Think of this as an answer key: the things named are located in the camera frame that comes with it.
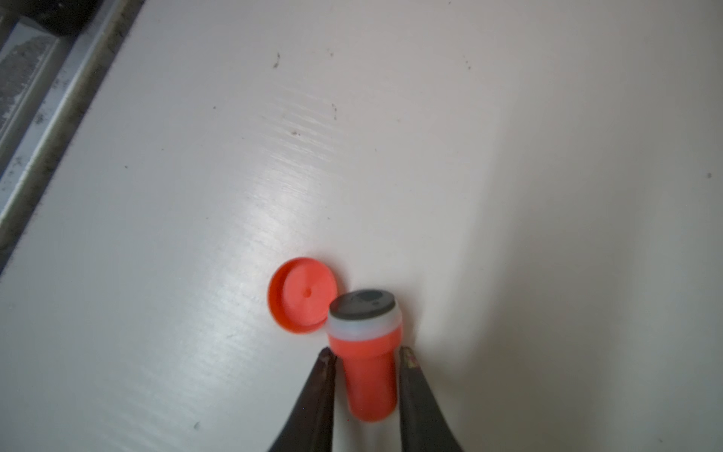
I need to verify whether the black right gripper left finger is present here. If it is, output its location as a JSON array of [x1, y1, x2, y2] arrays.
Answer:
[[269, 348, 337, 452]]

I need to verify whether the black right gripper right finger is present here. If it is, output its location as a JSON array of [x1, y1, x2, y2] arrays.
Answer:
[[398, 347, 462, 452]]

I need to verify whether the red stamp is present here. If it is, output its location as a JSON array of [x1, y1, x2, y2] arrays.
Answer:
[[326, 289, 403, 423]]

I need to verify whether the red cap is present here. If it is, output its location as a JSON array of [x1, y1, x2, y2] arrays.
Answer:
[[267, 257, 339, 334]]

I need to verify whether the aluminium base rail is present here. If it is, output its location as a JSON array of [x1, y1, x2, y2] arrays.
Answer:
[[1, 1, 144, 266]]

